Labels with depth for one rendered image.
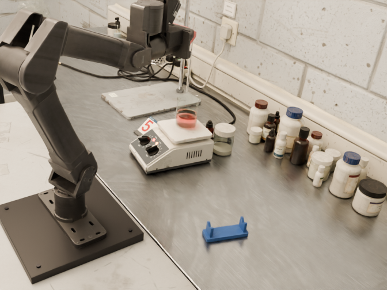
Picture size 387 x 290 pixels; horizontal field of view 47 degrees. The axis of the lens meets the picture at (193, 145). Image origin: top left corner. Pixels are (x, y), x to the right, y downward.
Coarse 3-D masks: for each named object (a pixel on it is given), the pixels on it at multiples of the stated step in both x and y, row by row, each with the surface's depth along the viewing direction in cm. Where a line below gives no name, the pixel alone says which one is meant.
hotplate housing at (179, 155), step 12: (156, 132) 124; (168, 144) 118; (180, 144) 119; (192, 144) 120; (204, 144) 121; (168, 156) 117; (180, 156) 119; (192, 156) 121; (204, 156) 123; (144, 168) 117; (156, 168) 117; (168, 168) 119
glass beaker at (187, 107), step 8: (184, 96) 123; (192, 96) 123; (184, 104) 119; (192, 104) 119; (176, 112) 122; (184, 112) 120; (192, 112) 120; (176, 120) 123; (184, 120) 121; (192, 120) 121; (184, 128) 122; (192, 128) 123
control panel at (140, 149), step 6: (150, 132) 125; (150, 138) 123; (156, 138) 122; (132, 144) 124; (138, 144) 123; (150, 144) 121; (162, 144) 119; (138, 150) 121; (144, 150) 120; (162, 150) 117; (144, 156) 119; (150, 156) 118; (156, 156) 117
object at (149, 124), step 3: (147, 120) 137; (150, 120) 137; (144, 123) 137; (147, 123) 137; (150, 123) 136; (153, 123) 135; (144, 126) 137; (147, 126) 136; (150, 126) 135; (153, 126) 135; (156, 126) 134; (141, 129) 136; (144, 129) 136; (147, 129) 135; (144, 132) 135
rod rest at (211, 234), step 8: (208, 224) 97; (240, 224) 101; (208, 232) 97; (216, 232) 99; (224, 232) 99; (232, 232) 99; (240, 232) 100; (248, 232) 100; (208, 240) 97; (216, 240) 98
